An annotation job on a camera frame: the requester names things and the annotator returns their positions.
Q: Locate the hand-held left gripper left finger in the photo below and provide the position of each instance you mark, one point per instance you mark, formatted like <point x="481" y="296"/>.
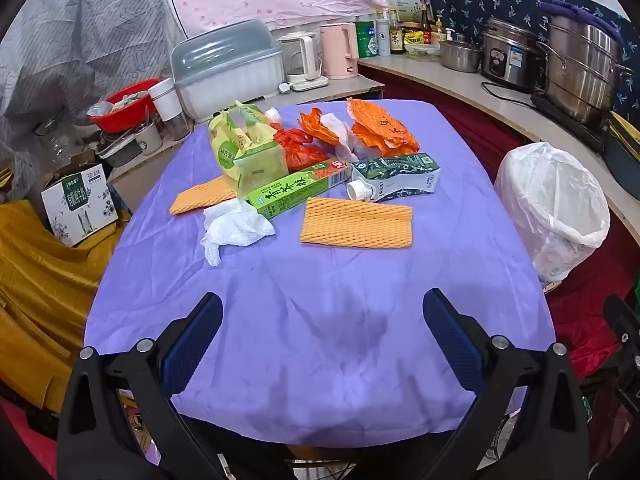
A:
<point x="192" y="345"/>

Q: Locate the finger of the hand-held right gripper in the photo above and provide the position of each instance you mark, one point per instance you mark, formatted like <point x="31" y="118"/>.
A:
<point x="620" y="317"/>

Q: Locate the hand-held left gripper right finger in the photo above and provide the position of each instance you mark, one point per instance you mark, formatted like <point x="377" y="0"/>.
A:
<point x="450" y="341"/>

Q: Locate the white-lined trash bin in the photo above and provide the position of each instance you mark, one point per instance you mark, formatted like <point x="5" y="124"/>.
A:
<point x="550" y="200"/>

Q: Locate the green and white milk carton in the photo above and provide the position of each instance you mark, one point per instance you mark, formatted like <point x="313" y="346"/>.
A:
<point x="400" y="175"/>

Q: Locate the long green cardboard box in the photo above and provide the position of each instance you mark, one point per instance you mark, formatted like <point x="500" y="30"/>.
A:
<point x="290" y="192"/>

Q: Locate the purple tablecloth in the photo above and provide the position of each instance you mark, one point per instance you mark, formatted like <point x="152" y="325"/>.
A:
<point x="300" y="285"/>

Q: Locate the crumpled white tissue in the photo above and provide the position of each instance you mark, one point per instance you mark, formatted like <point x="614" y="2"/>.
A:
<point x="235" y="227"/>

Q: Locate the orange foam net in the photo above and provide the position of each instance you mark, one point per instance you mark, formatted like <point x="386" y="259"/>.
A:
<point x="195" y="200"/>
<point x="355" y="222"/>

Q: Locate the yellow cloth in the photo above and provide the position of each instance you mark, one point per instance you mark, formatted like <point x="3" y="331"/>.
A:
<point x="45" y="285"/>

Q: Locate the teal pot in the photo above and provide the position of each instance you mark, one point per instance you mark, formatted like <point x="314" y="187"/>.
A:
<point x="622" y="155"/>

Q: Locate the white printed cardboard box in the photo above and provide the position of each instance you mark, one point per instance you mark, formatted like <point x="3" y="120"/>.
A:
<point x="80" y="205"/>

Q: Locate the white low cabinet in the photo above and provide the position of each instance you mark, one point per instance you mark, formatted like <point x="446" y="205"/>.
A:
<point x="150" y="165"/>

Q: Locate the black induction cooktop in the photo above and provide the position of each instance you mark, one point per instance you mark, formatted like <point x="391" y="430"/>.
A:
<point x="565" y="120"/>

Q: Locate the white mug dark band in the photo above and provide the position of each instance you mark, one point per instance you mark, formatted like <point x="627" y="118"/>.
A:
<point x="147" y="139"/>

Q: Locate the red cloth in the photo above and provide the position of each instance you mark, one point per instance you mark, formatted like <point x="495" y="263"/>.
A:
<point x="475" y="125"/>

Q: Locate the glass jar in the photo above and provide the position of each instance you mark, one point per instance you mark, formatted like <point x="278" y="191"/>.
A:
<point x="177" y="127"/>

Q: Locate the red plastic bag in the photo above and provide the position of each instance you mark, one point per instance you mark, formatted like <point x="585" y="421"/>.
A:
<point x="300" y="152"/>

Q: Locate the large orange wrapper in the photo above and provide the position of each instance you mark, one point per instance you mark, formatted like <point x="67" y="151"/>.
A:
<point x="380" y="130"/>

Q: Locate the large steel steamer pot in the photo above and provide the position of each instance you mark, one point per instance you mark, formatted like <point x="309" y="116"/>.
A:
<point x="580" y="80"/>

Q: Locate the red plastic basin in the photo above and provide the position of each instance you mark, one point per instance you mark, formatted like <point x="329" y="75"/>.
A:
<point x="125" y="110"/>

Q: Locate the tall white cup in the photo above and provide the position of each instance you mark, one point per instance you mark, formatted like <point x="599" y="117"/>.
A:
<point x="165" y="100"/>

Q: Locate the small orange wrapper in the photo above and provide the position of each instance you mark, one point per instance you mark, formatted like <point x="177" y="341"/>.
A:
<point x="312" y="125"/>

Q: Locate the curved white counter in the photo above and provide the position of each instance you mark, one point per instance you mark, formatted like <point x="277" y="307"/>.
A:
<point x="450" y="82"/>

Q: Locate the white dish rack grey lid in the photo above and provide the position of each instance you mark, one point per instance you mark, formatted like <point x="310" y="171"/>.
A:
<point x="225" y="80"/>

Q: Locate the white power plug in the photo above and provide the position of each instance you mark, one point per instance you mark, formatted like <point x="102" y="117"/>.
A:
<point x="284" y="87"/>

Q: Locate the steel rice cooker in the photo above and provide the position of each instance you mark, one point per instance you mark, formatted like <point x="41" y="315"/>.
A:
<point x="510" y="55"/>

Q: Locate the small steel pot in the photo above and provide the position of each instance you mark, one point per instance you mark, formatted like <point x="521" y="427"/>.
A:
<point x="460" y="55"/>

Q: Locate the clear food container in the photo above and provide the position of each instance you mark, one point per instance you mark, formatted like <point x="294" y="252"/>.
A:
<point x="422" y="49"/>

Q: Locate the yellow packet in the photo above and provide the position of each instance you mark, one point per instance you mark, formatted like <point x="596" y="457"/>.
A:
<point x="414" y="37"/>

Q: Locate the purple cloth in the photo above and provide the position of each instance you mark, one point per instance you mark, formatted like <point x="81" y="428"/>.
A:
<point x="575" y="12"/>

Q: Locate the white electric kettle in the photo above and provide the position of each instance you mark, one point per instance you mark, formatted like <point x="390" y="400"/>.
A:
<point x="300" y="55"/>

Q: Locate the dark sauce bottle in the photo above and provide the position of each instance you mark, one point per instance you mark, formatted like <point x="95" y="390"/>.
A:
<point x="397" y="35"/>

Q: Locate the white thermos bottle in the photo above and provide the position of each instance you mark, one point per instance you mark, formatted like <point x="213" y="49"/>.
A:
<point x="383" y="37"/>

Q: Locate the yellow soap bottle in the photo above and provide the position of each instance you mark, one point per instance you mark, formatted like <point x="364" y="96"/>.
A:
<point x="439" y="30"/>

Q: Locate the pink electric kettle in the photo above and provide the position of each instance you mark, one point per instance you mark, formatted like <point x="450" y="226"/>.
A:
<point x="337" y="50"/>

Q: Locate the green tin can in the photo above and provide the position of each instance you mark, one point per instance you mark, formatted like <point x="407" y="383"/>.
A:
<point x="366" y="40"/>

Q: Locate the grey plastic sheet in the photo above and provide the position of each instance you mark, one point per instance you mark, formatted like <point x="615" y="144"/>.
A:
<point x="75" y="35"/>

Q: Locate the white and green box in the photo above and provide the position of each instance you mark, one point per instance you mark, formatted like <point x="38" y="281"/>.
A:
<point x="405" y="7"/>

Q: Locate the blue patterned cloth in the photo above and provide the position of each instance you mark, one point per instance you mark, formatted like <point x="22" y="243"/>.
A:
<point x="480" y="0"/>

